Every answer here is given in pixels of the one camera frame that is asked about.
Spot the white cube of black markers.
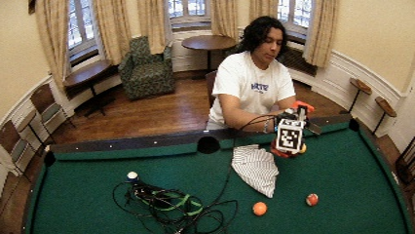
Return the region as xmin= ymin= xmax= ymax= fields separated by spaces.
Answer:
xmin=276 ymin=118 xmax=306 ymax=155

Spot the red-orange object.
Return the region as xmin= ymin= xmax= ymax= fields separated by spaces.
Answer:
xmin=270 ymin=140 xmax=301 ymax=160

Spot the the person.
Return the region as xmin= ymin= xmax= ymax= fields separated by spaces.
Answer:
xmin=205 ymin=15 xmax=301 ymax=133

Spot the dark radiator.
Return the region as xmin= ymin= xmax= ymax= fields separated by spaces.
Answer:
xmin=278 ymin=48 xmax=319 ymax=78

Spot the striped white cloth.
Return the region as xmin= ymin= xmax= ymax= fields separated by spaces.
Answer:
xmin=230 ymin=144 xmax=281 ymax=199

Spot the dark wooden chair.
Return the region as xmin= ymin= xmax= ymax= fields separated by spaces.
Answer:
xmin=204 ymin=70 xmax=221 ymax=109

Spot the beige curtain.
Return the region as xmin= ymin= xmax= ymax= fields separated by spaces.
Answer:
xmin=301 ymin=0 xmax=341 ymax=68
xmin=136 ymin=0 xmax=169 ymax=56
xmin=33 ymin=0 xmax=75 ymax=96
xmin=92 ymin=0 xmax=132 ymax=66
xmin=248 ymin=0 xmax=280 ymax=24
xmin=209 ymin=0 xmax=240 ymax=42

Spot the red striped billiard ball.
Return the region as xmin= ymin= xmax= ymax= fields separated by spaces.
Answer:
xmin=305 ymin=193 xmax=321 ymax=208

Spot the round wooden table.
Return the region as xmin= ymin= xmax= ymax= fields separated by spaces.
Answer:
xmin=181 ymin=34 xmax=238 ymax=73

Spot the orange billiard ball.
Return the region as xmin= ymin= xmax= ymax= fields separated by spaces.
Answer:
xmin=252 ymin=201 xmax=269 ymax=217

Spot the paned window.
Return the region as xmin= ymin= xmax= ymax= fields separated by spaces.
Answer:
xmin=277 ymin=0 xmax=315 ymax=37
xmin=166 ymin=0 xmax=213 ymax=27
xmin=67 ymin=0 xmax=100 ymax=55

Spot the green patterned armchair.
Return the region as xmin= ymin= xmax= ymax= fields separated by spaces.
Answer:
xmin=117 ymin=35 xmax=177 ymax=100

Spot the wooden side table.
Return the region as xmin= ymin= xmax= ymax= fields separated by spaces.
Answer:
xmin=63 ymin=59 xmax=120 ymax=118

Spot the wooden chair with padded back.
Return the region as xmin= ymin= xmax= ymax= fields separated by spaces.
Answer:
xmin=0 ymin=119 xmax=36 ymax=183
xmin=28 ymin=83 xmax=79 ymax=144

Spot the small wooden wall table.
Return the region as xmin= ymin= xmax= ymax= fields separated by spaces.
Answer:
xmin=346 ymin=77 xmax=374 ymax=115
xmin=373 ymin=96 xmax=398 ymax=135

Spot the green strap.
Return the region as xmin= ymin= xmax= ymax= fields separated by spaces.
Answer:
xmin=140 ymin=190 xmax=205 ymax=216

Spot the dark wooden pool table rail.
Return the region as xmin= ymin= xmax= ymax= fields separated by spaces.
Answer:
xmin=43 ymin=113 xmax=361 ymax=163

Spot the bundle of black cables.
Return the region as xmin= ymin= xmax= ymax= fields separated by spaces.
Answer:
xmin=112 ymin=179 xmax=240 ymax=234

